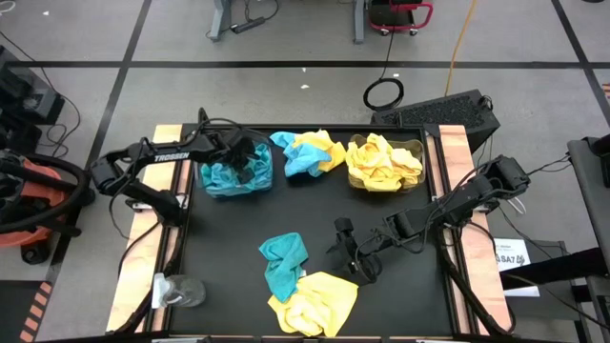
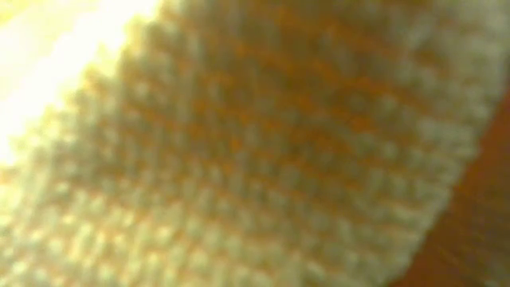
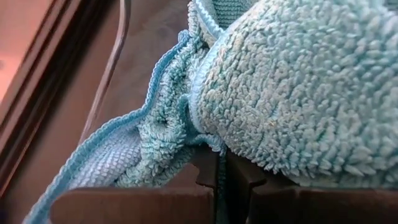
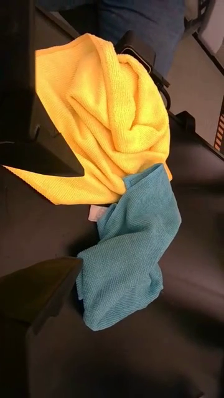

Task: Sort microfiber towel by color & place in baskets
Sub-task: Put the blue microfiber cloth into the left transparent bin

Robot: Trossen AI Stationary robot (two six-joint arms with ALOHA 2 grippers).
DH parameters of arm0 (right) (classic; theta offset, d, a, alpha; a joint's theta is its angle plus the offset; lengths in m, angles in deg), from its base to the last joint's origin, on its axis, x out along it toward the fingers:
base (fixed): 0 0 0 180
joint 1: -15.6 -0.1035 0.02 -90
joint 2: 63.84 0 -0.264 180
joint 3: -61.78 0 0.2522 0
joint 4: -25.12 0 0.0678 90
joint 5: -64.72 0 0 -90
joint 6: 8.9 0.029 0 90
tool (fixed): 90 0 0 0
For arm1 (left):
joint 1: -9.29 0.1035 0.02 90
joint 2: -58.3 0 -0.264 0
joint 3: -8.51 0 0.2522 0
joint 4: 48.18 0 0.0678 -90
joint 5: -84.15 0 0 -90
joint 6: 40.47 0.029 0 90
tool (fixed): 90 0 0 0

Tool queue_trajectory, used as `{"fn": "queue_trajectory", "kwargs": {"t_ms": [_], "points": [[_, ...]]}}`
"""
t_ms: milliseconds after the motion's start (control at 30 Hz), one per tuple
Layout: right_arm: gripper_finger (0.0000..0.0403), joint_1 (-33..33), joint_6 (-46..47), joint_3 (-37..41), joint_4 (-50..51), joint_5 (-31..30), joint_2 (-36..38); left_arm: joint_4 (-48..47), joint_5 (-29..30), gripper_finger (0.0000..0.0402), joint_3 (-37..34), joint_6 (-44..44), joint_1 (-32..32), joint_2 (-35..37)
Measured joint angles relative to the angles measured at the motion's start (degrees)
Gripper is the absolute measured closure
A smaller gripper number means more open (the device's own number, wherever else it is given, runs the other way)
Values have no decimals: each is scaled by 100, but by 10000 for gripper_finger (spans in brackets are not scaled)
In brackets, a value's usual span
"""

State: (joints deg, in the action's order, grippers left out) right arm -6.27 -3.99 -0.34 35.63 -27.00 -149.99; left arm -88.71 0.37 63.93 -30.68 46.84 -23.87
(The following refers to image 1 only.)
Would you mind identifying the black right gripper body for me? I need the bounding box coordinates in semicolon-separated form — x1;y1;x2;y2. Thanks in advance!
352;223;399;268

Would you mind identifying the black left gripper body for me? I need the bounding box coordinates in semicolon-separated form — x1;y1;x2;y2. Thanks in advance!
209;127;262;168

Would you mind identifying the light blue microfiber towel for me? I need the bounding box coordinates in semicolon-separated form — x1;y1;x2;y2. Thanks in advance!
269;131;333;178
240;141;275;194

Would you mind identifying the teal microfiber towel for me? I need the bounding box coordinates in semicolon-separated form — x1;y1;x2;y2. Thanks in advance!
199;159;249;198
258;232;311;305

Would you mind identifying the clear plastic basket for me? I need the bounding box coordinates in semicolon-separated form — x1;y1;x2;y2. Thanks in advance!
345;132;427;194
197;127;275;199

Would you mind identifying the black power strip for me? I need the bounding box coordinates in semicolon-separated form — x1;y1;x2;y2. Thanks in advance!
230;16;267;35

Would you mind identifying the grey desk leg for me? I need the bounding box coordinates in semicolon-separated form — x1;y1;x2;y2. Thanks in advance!
205;0;234;43
351;0;367;45

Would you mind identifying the black perforated computer case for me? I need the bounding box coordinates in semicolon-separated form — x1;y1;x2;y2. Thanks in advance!
370;89;502;154

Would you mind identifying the white paper sign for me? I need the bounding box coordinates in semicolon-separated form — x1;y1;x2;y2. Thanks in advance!
492;236;541;298

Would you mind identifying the red-framed black cart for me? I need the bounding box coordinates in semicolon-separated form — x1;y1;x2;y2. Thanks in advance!
364;0;435;37

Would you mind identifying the black equipment stack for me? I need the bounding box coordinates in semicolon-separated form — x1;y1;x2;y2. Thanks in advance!
0;45;67;154

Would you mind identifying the dark grey side table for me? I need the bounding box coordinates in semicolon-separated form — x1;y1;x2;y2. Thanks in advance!
565;134;610;292

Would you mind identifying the black cable bundle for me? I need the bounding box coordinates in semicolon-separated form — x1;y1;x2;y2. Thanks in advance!
436;223;516;337

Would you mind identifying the coiled black cable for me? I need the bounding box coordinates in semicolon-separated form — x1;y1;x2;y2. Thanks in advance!
362;27;406;112

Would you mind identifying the orange shop vacuum with hose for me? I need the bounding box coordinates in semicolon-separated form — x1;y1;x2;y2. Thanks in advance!
0;148;92;266

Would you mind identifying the yellow extension cord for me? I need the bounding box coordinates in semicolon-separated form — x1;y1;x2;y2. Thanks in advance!
443;0;478;96

